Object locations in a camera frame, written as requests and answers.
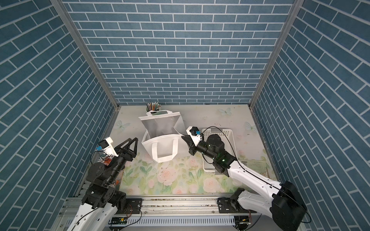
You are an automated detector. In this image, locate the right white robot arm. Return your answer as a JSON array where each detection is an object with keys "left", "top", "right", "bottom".
[{"left": 182, "top": 133, "right": 308, "bottom": 231}]

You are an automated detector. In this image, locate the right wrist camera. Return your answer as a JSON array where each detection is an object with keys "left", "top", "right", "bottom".
[{"left": 186, "top": 126, "right": 204, "bottom": 146}]

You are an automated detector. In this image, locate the white plastic basket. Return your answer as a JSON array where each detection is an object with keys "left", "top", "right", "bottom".
[{"left": 201, "top": 127, "right": 236, "bottom": 175}]

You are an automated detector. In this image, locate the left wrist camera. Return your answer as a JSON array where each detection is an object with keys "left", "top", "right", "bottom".
[{"left": 95, "top": 137, "right": 118, "bottom": 157}]

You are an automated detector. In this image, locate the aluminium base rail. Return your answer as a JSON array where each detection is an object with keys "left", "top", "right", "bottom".
[{"left": 52, "top": 194, "right": 279, "bottom": 231}]

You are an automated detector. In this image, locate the left green circuit board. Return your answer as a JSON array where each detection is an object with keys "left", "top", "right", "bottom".
[{"left": 108, "top": 217, "right": 128, "bottom": 226}]

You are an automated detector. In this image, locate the colourful printed booklet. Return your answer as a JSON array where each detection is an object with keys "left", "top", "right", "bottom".
[{"left": 99, "top": 156, "right": 119, "bottom": 187}]

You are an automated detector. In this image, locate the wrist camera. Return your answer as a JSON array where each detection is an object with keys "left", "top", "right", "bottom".
[
  {"left": 95, "top": 137, "right": 118, "bottom": 157},
  {"left": 186, "top": 126, "right": 204, "bottom": 146}
]

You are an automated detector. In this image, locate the white insulated delivery bag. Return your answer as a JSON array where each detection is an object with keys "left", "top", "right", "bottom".
[{"left": 139, "top": 110, "right": 189, "bottom": 163}]

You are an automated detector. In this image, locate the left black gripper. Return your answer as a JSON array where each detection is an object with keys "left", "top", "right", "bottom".
[{"left": 104, "top": 138, "right": 137, "bottom": 185}]

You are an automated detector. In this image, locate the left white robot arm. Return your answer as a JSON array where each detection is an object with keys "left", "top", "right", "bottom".
[{"left": 68, "top": 137, "right": 142, "bottom": 231}]

